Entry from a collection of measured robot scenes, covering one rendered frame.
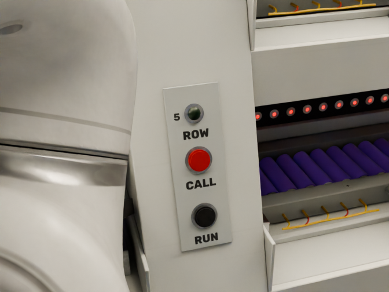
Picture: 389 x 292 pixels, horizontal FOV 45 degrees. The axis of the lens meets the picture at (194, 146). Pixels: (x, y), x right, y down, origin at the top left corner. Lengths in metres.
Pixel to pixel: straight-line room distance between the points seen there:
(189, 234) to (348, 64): 0.18
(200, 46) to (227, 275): 0.18
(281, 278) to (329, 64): 0.18
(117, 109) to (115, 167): 0.02
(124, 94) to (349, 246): 0.34
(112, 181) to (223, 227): 0.22
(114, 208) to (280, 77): 0.24
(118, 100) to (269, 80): 0.22
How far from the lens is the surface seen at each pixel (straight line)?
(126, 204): 0.36
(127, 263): 0.41
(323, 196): 0.47
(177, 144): 0.34
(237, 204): 0.36
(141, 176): 0.34
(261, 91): 0.37
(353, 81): 0.40
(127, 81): 0.16
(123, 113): 0.16
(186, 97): 0.34
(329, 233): 0.47
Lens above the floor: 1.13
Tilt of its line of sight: 12 degrees down
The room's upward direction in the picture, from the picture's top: 6 degrees counter-clockwise
